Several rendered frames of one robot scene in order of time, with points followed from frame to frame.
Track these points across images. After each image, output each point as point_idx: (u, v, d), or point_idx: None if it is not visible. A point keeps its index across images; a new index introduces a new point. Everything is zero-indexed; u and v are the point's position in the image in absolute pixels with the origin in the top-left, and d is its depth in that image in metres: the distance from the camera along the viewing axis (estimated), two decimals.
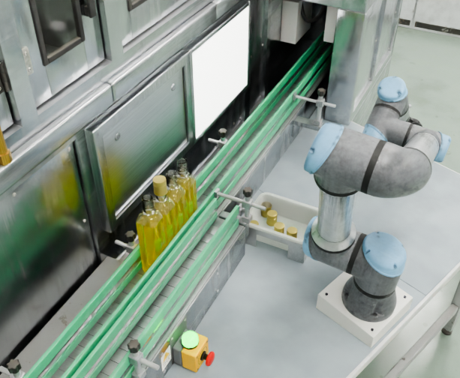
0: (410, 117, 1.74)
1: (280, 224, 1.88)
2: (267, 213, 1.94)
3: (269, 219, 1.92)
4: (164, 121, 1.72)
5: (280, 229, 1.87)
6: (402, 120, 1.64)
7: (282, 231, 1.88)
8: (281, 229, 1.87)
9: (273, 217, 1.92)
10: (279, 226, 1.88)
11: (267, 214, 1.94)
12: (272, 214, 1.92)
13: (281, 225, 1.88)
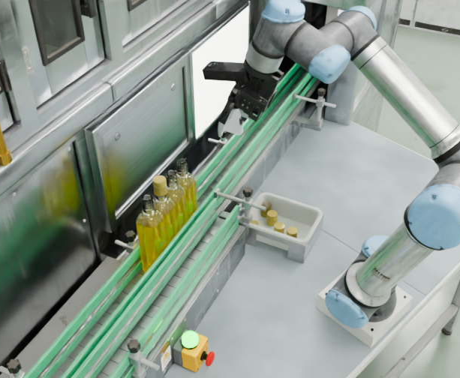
0: None
1: (280, 224, 1.88)
2: (267, 213, 1.94)
3: (269, 219, 1.93)
4: (164, 121, 1.72)
5: (280, 229, 1.87)
6: (281, 61, 1.22)
7: (282, 231, 1.88)
8: (281, 229, 1.87)
9: (273, 217, 1.92)
10: (279, 226, 1.88)
11: (267, 214, 1.94)
12: (272, 214, 1.92)
13: (281, 225, 1.88)
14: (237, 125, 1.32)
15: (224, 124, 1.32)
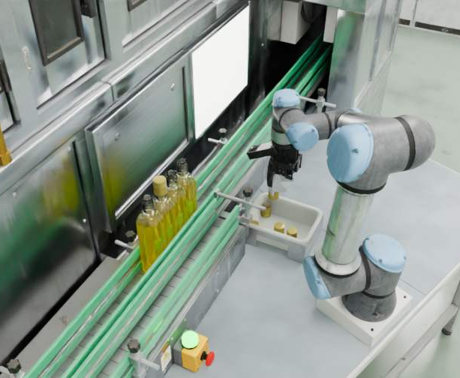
0: None
1: (280, 224, 1.88)
2: None
3: None
4: (164, 121, 1.72)
5: (280, 229, 1.87)
6: None
7: (282, 231, 1.88)
8: (281, 229, 1.87)
9: None
10: (279, 226, 1.88)
11: None
12: None
13: (281, 225, 1.88)
14: (281, 185, 1.80)
15: (272, 187, 1.81)
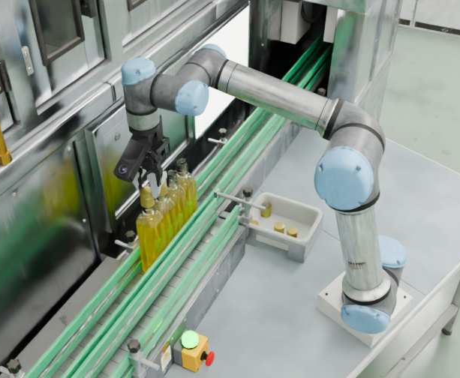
0: None
1: (280, 224, 1.88)
2: (142, 196, 1.46)
3: (151, 196, 1.47)
4: (164, 121, 1.72)
5: (280, 229, 1.87)
6: None
7: (282, 231, 1.88)
8: (281, 229, 1.87)
9: None
10: (279, 226, 1.88)
11: (143, 197, 1.46)
12: (149, 190, 1.47)
13: (281, 225, 1.88)
14: (163, 174, 1.46)
15: (160, 184, 1.45)
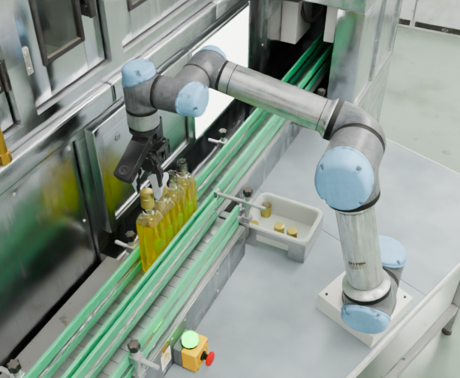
0: None
1: (280, 224, 1.88)
2: (142, 198, 1.47)
3: (151, 198, 1.47)
4: (164, 121, 1.72)
5: (280, 229, 1.87)
6: None
7: (282, 231, 1.88)
8: (281, 229, 1.87)
9: (152, 191, 1.48)
10: (279, 226, 1.88)
11: (143, 199, 1.47)
12: (149, 191, 1.47)
13: (281, 225, 1.88)
14: (164, 175, 1.46)
15: (162, 184, 1.45)
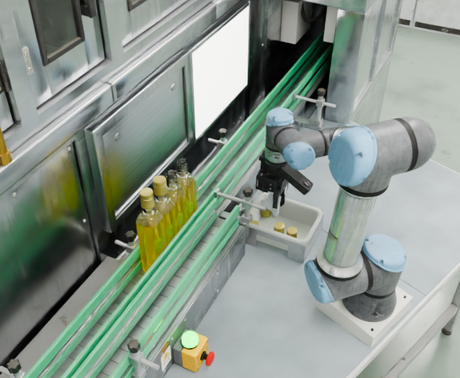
0: (278, 190, 1.74)
1: (280, 224, 1.88)
2: (142, 198, 1.47)
3: (151, 198, 1.47)
4: (164, 121, 1.72)
5: (280, 229, 1.87)
6: (265, 150, 1.71)
7: (282, 231, 1.88)
8: (281, 229, 1.87)
9: (152, 191, 1.48)
10: (279, 226, 1.88)
11: (143, 199, 1.47)
12: (149, 191, 1.47)
13: (281, 225, 1.88)
14: None
15: None
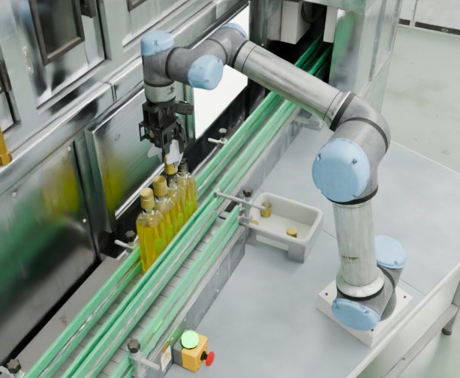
0: (183, 128, 1.45)
1: None
2: (142, 198, 1.47)
3: (151, 198, 1.47)
4: None
5: None
6: (154, 95, 1.35)
7: None
8: None
9: (152, 191, 1.48)
10: None
11: (143, 199, 1.47)
12: (149, 191, 1.47)
13: None
14: (151, 148, 1.49)
15: None
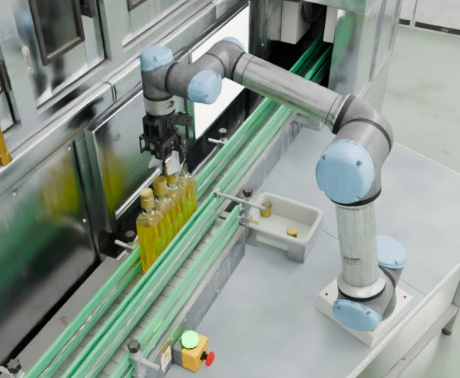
0: (183, 139, 1.47)
1: None
2: (142, 198, 1.47)
3: (151, 198, 1.47)
4: None
5: None
6: (154, 109, 1.37)
7: None
8: None
9: (152, 191, 1.48)
10: None
11: (143, 199, 1.47)
12: (149, 191, 1.47)
13: None
14: (151, 158, 1.51)
15: None
